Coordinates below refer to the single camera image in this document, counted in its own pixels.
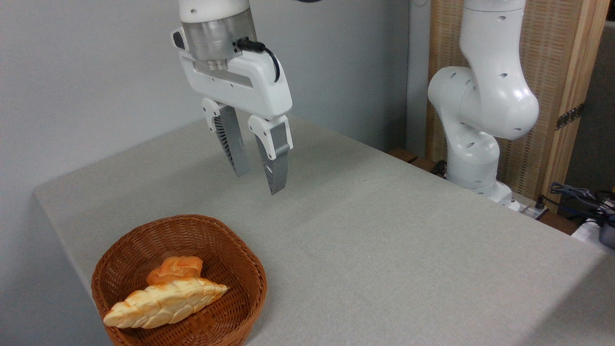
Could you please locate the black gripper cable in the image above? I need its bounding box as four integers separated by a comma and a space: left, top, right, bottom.
236, 38, 281, 82

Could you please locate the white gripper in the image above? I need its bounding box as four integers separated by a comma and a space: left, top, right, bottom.
172, 28, 294, 195

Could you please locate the blue grey cable bundle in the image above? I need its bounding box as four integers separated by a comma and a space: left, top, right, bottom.
549, 182, 615, 226

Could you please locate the wooden rattan screen panel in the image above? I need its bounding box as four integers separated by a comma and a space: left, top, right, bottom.
425, 0, 611, 214

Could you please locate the black metal hinge bracket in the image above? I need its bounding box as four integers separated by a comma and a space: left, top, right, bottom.
556, 102, 586, 130

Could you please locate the long braided bread loaf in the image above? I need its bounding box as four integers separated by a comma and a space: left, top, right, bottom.
103, 277, 229, 330

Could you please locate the brown wicker basket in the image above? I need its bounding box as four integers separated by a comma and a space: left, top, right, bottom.
91, 214, 268, 346

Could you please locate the dark grey round container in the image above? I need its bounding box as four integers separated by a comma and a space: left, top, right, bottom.
598, 220, 615, 249

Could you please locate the round orange bread bun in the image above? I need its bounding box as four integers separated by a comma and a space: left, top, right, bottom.
147, 256, 204, 286

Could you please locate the grey tablecloth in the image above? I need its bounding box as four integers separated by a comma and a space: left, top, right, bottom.
34, 108, 615, 346

